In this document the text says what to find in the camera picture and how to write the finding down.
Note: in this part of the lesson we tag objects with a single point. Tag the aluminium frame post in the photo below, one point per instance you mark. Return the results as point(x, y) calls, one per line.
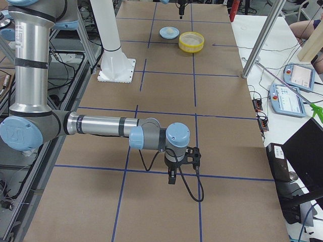
point(265, 31)

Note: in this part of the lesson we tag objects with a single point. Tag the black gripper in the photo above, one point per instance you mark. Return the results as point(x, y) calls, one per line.
point(171, 167)
point(181, 10)

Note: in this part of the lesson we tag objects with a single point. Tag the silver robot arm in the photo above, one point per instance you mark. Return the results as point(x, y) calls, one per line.
point(32, 122)

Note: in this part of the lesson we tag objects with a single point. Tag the lower small orange circuit board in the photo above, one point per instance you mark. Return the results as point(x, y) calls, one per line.
point(263, 123)

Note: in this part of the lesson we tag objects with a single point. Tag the light blue plate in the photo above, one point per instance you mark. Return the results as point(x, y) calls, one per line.
point(164, 35)

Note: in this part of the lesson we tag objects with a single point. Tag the small orange circuit board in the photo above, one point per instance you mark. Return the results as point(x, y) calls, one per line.
point(263, 123)
point(257, 104)

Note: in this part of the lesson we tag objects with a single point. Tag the far teach pendant tablet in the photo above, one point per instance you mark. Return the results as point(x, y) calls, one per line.
point(299, 76)

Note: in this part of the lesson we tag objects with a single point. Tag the seated person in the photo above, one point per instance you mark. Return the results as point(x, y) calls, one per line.
point(302, 30)

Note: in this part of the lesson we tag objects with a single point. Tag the black desktop computer box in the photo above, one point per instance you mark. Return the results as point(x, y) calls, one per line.
point(294, 203)

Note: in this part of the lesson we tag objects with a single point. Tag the upper small orange circuit board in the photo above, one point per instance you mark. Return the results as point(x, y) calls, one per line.
point(257, 104)

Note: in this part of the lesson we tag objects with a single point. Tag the yellow rimmed steamer basket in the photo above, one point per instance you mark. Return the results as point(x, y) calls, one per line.
point(191, 42)

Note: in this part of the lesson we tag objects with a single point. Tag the black monitor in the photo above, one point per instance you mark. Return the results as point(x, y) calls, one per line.
point(303, 150)

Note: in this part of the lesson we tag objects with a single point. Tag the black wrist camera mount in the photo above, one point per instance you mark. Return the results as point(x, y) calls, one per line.
point(192, 156)

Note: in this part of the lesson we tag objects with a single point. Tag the red cylinder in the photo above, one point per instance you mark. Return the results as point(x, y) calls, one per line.
point(234, 9)

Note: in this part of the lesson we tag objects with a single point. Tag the teach pendant tablet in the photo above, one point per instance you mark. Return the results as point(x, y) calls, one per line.
point(286, 102)
point(299, 76)

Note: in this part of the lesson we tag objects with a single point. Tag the grabber stick with green handle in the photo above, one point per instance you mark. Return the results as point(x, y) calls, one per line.
point(316, 109)

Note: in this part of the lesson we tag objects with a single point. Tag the near teach pendant tablet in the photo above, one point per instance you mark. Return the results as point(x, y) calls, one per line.
point(286, 102)

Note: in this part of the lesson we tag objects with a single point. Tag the wooden beam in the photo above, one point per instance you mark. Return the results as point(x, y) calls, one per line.
point(312, 46)

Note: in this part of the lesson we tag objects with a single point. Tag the white pedestal column with base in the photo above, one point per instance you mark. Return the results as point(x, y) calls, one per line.
point(115, 66)

